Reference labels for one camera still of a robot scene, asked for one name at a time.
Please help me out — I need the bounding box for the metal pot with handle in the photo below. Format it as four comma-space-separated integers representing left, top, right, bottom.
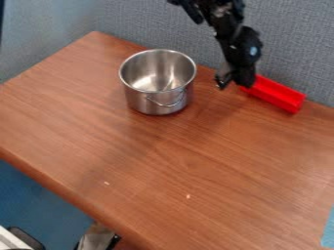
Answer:
119, 49, 196, 115

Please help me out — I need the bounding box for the red star-profile block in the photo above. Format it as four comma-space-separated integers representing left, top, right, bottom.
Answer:
240, 75, 306, 113

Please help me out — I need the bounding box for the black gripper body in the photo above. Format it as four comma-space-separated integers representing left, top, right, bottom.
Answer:
216, 26, 263, 79

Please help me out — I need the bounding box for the black and white object corner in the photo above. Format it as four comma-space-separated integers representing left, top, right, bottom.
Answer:
0, 226, 45, 250

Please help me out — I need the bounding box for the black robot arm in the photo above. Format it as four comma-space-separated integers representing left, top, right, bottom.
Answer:
167, 0, 263, 89

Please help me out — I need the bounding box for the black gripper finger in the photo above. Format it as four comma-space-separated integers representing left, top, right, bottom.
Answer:
234, 65, 255, 88
215, 75, 232, 90

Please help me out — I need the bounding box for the grey bracket under table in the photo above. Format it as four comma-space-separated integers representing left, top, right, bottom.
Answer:
73, 223, 121, 250

